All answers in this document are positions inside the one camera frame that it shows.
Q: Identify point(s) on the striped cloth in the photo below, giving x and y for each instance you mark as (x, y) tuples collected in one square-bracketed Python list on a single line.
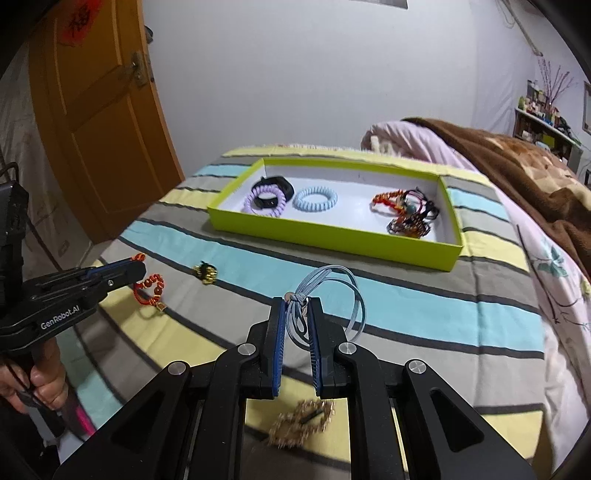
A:
[(438, 318)]

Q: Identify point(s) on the person's left hand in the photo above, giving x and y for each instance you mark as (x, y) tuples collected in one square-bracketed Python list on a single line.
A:
[(48, 383)]

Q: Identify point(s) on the shiny wall mirror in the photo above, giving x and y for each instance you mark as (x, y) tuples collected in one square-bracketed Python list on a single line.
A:
[(383, 2)]

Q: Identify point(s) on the pale pink pillow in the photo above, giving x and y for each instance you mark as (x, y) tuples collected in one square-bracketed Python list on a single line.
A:
[(406, 138)]

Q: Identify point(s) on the gold beaded hair clip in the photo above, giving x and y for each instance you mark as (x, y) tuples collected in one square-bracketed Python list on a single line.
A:
[(291, 424)]

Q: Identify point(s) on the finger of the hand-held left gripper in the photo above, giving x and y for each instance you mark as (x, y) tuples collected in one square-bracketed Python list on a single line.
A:
[(120, 279), (92, 270)]

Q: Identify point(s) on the barred window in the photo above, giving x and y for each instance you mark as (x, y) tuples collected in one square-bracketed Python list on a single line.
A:
[(587, 108)]

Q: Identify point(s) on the lime green shallow box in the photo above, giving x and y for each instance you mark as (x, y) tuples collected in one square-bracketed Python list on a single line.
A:
[(323, 230)]

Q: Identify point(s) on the black wristband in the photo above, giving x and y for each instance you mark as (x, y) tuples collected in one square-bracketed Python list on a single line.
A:
[(281, 183)]

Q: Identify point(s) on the red door poster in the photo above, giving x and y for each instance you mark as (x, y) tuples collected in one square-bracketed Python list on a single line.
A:
[(76, 21)]

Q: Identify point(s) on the metal door latch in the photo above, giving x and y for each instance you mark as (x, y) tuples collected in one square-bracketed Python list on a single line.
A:
[(138, 69)]

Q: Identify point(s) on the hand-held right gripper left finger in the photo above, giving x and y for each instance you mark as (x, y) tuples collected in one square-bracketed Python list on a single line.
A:
[(277, 346)]

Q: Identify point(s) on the orange wooden door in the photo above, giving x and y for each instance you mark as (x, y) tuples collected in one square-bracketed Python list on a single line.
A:
[(101, 152)]

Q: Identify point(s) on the brown fleece blanket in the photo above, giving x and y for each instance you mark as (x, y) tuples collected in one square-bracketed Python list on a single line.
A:
[(521, 166)]

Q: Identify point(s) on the white floral quilt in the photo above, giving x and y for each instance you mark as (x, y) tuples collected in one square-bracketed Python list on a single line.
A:
[(558, 314)]

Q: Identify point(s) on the purple flower branches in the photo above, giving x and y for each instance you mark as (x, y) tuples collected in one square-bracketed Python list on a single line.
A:
[(554, 83)]

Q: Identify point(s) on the cluttered white shelf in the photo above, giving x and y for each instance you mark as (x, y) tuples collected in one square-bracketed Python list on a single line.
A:
[(545, 124)]

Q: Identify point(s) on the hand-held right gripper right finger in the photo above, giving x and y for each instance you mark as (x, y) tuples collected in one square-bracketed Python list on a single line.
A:
[(315, 346)]

